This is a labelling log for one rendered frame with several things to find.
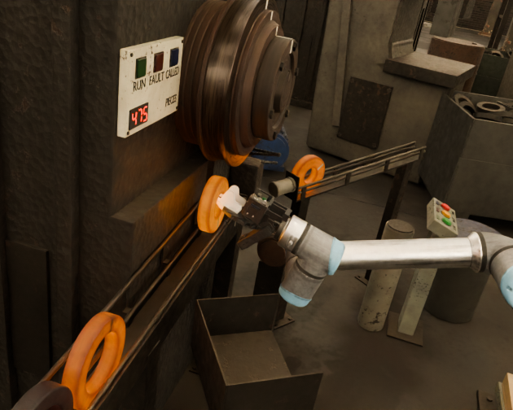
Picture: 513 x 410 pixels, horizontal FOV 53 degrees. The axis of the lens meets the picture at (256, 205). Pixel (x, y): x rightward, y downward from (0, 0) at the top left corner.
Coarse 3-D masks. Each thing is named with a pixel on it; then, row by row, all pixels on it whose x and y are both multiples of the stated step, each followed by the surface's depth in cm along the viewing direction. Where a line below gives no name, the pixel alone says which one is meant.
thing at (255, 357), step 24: (216, 312) 122; (240, 312) 124; (264, 312) 127; (192, 336) 122; (216, 336) 125; (240, 336) 126; (264, 336) 128; (216, 360) 103; (240, 360) 120; (264, 360) 121; (216, 384) 103; (240, 384) 98; (264, 384) 100; (288, 384) 102; (312, 384) 104; (216, 408) 103; (240, 408) 101; (264, 408) 103; (288, 408) 106; (312, 408) 108
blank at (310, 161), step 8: (304, 160) 196; (312, 160) 197; (320, 160) 200; (296, 168) 196; (304, 168) 196; (312, 168) 203; (320, 168) 202; (304, 176) 198; (312, 176) 204; (320, 176) 204; (304, 184) 200
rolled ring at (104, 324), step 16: (96, 320) 97; (112, 320) 99; (80, 336) 93; (96, 336) 94; (112, 336) 104; (80, 352) 92; (112, 352) 106; (64, 368) 91; (80, 368) 91; (96, 368) 105; (112, 368) 105; (64, 384) 91; (80, 384) 92; (96, 384) 102; (80, 400) 93
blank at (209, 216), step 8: (216, 176) 138; (208, 184) 134; (216, 184) 134; (224, 184) 139; (208, 192) 132; (216, 192) 133; (224, 192) 141; (200, 200) 132; (208, 200) 132; (216, 200) 135; (200, 208) 132; (208, 208) 132; (216, 208) 142; (200, 216) 133; (208, 216) 132; (216, 216) 140; (200, 224) 134; (208, 224) 134; (216, 224) 140; (208, 232) 137
